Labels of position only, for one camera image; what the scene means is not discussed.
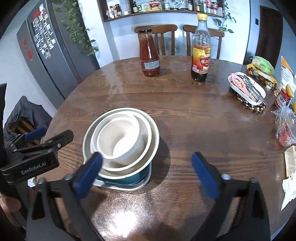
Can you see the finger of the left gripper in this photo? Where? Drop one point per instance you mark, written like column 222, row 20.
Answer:
column 27, row 139
column 56, row 143

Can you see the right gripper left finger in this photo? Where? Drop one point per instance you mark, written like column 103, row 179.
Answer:
column 56, row 212

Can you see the white ramekin cup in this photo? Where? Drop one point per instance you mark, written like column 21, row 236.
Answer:
column 120, row 138

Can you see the large white bowl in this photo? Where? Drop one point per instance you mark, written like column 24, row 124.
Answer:
column 139, row 166

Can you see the blue plate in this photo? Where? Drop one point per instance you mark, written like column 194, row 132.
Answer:
column 135, row 179

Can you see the person's left hand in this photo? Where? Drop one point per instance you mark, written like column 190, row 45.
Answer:
column 9, row 206

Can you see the wooden chair with jacket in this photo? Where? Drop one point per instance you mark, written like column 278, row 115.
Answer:
column 20, row 126

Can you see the grey jacket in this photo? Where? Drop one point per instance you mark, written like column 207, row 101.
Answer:
column 33, row 114

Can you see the crumpled white tissue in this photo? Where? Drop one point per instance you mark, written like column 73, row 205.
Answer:
column 289, row 188

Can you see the beige paper packet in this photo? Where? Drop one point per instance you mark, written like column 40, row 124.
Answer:
column 290, row 160

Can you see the grey refrigerator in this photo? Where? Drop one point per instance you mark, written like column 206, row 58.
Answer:
column 57, row 63

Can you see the clear plastic bag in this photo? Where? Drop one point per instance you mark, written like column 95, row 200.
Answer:
column 285, row 126

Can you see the wooden bead trivet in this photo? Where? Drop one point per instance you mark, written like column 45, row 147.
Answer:
column 255, row 108

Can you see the metal tongs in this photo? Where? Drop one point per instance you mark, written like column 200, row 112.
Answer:
column 255, row 91

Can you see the hanging green vine plant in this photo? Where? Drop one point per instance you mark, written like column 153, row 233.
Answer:
column 73, row 23

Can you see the red chili sauce jar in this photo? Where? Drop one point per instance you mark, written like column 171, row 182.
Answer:
column 282, row 99

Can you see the white oval dish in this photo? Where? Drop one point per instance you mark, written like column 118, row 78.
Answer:
column 247, row 88

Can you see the red sauce glass bottle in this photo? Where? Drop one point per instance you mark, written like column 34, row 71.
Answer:
column 149, row 57

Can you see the pink silicone utensil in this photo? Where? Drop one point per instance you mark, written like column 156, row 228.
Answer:
column 240, row 84

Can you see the yellow black snack bag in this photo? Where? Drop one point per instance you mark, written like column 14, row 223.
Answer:
column 267, row 80

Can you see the white orange paper bag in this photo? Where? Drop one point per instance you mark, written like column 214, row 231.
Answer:
column 287, row 76

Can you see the green snack bag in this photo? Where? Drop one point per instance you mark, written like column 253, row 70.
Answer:
column 263, row 65

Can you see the dark vinegar bottle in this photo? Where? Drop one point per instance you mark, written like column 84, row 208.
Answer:
column 201, row 51

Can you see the left wooden chair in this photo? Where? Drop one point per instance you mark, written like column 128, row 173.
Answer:
column 159, row 32

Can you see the trailing ivy plant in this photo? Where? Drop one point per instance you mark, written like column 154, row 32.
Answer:
column 222, row 23

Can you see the dark wooden wall shelf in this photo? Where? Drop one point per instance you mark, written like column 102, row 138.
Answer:
column 112, row 10

